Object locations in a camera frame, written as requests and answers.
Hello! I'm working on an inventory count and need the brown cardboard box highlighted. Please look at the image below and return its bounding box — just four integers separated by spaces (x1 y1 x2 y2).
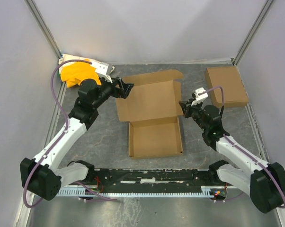
205 66 249 108
116 70 184 158

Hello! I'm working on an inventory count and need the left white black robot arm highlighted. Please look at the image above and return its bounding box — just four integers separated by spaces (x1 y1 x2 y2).
20 77 134 201

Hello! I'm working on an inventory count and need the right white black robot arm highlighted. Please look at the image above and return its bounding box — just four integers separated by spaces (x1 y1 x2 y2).
179 92 285 213

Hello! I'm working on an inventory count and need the closed brown cardboard box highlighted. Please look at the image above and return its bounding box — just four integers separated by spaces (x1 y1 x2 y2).
205 66 249 108

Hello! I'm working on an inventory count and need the yellow crumpled cloth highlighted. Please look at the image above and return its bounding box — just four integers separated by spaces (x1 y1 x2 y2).
59 62 101 88

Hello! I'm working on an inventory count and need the white patterned cloth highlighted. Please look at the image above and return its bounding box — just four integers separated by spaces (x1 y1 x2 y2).
59 54 97 64

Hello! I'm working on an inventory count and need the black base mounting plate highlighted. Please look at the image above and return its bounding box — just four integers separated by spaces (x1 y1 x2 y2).
71 167 228 190

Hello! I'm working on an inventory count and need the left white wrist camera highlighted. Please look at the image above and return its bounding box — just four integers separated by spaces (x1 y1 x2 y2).
91 61 115 83

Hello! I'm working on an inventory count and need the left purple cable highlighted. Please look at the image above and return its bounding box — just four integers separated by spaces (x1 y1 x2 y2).
23 60 118 209

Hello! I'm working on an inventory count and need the right aluminium frame post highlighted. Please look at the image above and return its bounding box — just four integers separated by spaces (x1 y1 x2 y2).
232 0 275 66

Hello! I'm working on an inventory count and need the aluminium frame post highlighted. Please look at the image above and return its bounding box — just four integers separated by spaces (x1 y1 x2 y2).
24 0 62 59
232 0 275 66

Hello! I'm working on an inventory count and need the light blue slotted cable duct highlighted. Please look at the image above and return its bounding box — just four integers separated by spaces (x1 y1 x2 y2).
56 186 228 197

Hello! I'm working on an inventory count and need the left aluminium frame post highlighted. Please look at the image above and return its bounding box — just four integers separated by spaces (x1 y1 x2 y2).
24 0 62 59

